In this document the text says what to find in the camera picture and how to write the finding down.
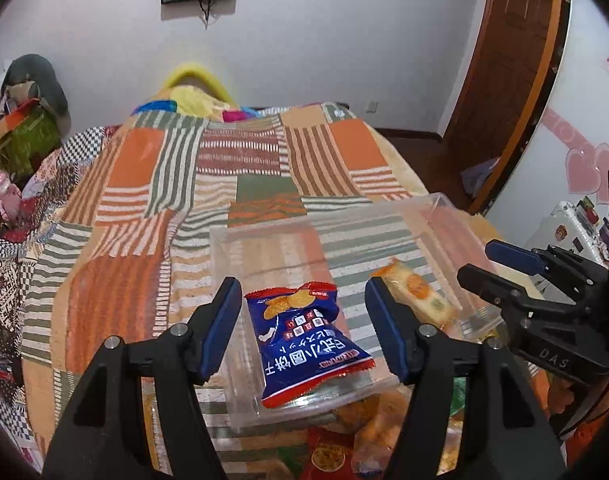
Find wall socket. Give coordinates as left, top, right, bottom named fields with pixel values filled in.
left=366, top=101, right=379, bottom=114

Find red snack packet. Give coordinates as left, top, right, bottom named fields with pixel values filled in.
left=300, top=427, right=356, bottom=480

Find blue biscuit snack packet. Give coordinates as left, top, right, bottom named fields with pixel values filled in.
left=246, top=282, right=375, bottom=408

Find pink plush toy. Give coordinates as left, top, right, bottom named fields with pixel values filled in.
left=0, top=169, right=21, bottom=224

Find yellow pillow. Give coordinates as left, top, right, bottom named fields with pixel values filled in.
left=157, top=63, right=238, bottom=122

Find green patterned bag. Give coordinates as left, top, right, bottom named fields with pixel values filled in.
left=0, top=104, right=62, bottom=182

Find grey cushion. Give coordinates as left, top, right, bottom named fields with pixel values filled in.
left=1, top=53, right=68, bottom=117

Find clear plastic storage box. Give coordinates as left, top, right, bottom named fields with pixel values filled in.
left=209, top=192, right=506, bottom=430

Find orange striped patchwork blanket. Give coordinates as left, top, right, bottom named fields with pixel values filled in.
left=0, top=102, right=566, bottom=480

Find orange cake snack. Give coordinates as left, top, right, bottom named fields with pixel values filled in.
left=371, top=258, right=456, bottom=328

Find brown wooden door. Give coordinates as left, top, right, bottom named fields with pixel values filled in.
left=444, top=0, right=562, bottom=214

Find white cabinet with stickers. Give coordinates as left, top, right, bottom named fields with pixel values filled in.
left=525, top=196, right=609, bottom=268

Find pink heart wall sticker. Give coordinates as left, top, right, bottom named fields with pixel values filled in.
left=541, top=107, right=609, bottom=205

